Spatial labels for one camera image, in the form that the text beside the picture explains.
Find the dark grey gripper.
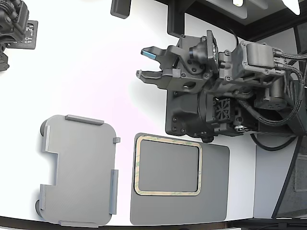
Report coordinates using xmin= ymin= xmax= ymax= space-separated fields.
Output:
xmin=136 ymin=34 xmax=218 ymax=94

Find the tan rectangular adhesive frame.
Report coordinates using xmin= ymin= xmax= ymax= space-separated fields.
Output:
xmin=134 ymin=135 xmax=203 ymax=196

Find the black six-joint robot arm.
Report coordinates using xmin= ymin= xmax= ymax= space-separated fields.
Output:
xmin=165 ymin=40 xmax=307 ymax=144

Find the grey holder with black legs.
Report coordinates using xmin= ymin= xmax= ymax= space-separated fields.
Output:
xmin=35 ymin=114 xmax=121 ymax=228

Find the black diagonal strut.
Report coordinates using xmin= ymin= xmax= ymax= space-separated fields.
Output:
xmin=272 ymin=138 xmax=302 ymax=219

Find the black wrist camera with board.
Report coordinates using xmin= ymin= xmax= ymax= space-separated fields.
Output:
xmin=188 ymin=30 xmax=219 ymax=80

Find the long black bracket post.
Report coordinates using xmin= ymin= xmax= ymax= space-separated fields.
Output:
xmin=167 ymin=0 xmax=186 ymax=38

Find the short black bracket post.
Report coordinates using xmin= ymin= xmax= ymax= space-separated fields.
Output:
xmin=110 ymin=0 xmax=132 ymax=19

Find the thin black cable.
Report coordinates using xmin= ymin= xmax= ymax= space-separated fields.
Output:
xmin=227 ymin=25 xmax=239 ymax=46
xmin=250 ymin=133 xmax=299 ymax=152

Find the black metal frame rail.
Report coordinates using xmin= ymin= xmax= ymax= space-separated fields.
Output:
xmin=153 ymin=0 xmax=299 ymax=42

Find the dark grey flat base plate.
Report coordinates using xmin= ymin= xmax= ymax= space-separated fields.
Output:
xmin=130 ymin=132 xmax=231 ymax=226

